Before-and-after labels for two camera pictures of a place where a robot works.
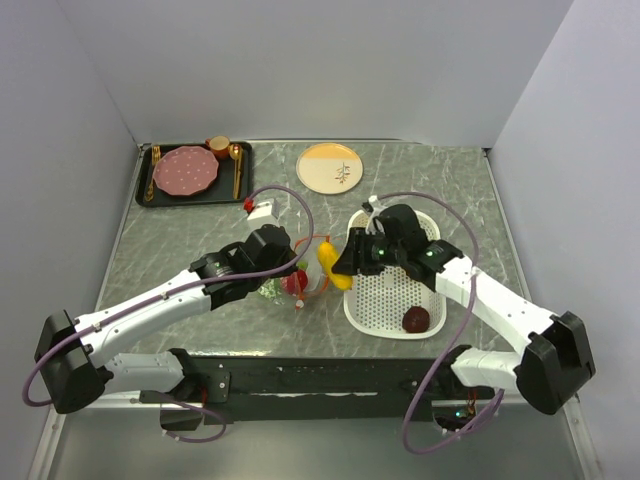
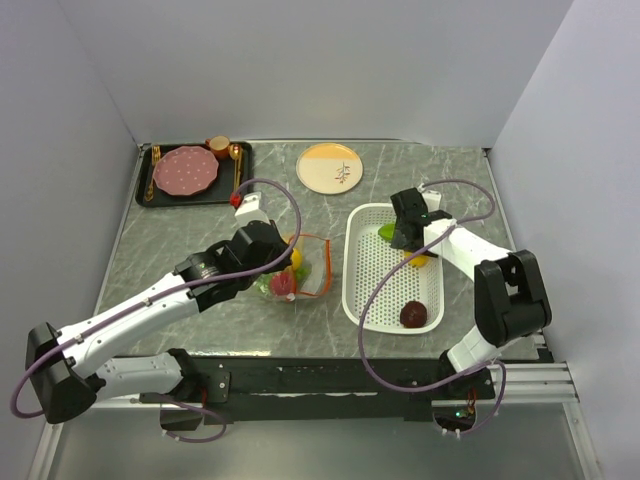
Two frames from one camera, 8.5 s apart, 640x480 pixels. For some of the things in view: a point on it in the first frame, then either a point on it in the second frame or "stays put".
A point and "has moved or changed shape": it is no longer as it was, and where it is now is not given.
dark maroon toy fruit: [415, 319] has moved or changed shape
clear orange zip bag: [309, 278] has moved or changed shape
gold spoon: [235, 151] stays put
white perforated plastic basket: [376, 305] stays put
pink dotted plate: [185, 170] stays put
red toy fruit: [296, 282] -> [280, 283]
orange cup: [219, 145] stays put
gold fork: [156, 160] stays put
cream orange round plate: [329, 168] stays put
